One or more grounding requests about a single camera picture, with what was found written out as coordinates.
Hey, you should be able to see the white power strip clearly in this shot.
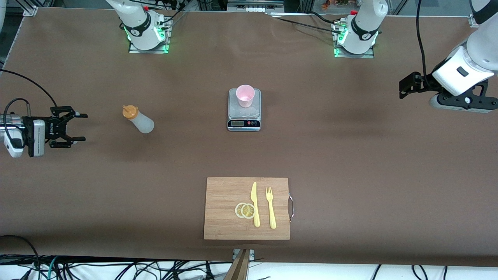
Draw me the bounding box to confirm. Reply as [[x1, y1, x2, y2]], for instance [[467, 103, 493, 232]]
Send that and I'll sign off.
[[228, 0, 284, 12]]

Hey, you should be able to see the wooden cutting board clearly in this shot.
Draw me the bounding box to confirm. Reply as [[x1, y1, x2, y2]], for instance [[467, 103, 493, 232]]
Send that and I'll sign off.
[[203, 177, 295, 240]]

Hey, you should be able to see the yellow plastic fork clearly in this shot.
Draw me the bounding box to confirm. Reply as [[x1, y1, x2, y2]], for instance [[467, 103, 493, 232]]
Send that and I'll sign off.
[[266, 187, 277, 229]]

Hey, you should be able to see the black looped floor cable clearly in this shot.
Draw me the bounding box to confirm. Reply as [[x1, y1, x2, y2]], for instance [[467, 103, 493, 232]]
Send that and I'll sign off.
[[0, 235, 41, 280]]

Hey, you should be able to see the wooden post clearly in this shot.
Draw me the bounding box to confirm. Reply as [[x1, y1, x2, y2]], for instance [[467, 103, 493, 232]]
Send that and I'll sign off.
[[224, 249, 251, 280]]

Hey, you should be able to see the pink plastic cup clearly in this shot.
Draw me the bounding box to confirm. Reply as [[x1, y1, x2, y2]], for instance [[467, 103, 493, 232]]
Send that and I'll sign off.
[[236, 84, 256, 108]]

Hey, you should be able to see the silver digital kitchen scale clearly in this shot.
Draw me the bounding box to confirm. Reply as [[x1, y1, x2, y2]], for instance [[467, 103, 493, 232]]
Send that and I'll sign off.
[[227, 88, 261, 132]]

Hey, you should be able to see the orange flower decoration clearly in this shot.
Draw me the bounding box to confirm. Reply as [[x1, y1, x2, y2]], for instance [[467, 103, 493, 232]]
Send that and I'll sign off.
[[321, 0, 351, 10]]

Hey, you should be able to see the orange-capped squeeze bottle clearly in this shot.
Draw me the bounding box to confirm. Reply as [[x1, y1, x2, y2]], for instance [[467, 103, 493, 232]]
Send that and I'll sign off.
[[122, 105, 155, 134]]

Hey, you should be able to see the teal floor cable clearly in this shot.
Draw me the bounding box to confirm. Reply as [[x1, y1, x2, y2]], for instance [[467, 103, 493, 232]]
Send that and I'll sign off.
[[45, 256, 59, 280]]

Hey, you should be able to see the black base cable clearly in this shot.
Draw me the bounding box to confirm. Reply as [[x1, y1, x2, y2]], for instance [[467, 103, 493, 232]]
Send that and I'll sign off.
[[156, 4, 188, 28]]

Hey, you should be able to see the black table cable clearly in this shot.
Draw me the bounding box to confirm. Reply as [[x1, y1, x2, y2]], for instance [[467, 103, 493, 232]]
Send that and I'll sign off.
[[307, 11, 344, 25], [268, 14, 343, 35]]

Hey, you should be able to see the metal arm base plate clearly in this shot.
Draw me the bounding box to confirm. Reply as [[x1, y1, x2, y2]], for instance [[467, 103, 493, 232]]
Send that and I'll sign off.
[[334, 43, 375, 59], [128, 39, 170, 54]]

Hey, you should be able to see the brown table cover sheet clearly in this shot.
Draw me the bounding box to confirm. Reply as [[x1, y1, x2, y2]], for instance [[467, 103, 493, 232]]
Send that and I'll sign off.
[[0, 7, 498, 262]]

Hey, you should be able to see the yellow plastic knife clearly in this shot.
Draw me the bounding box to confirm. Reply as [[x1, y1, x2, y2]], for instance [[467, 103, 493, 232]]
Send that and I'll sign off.
[[251, 182, 261, 228]]

